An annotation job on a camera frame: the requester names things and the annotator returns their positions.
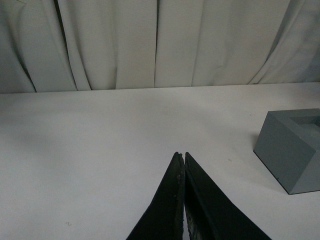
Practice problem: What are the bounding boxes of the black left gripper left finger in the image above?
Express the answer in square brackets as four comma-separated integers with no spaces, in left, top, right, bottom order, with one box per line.
[127,152,186,240]

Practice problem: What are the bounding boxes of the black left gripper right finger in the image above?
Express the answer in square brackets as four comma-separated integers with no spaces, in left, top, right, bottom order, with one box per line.
[184,152,270,240]

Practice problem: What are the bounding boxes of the gray square base block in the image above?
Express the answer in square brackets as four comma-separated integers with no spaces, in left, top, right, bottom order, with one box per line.
[253,108,320,195]

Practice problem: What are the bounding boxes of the white fabric curtain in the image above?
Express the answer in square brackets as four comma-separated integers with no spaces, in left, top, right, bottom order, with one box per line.
[0,0,320,93]

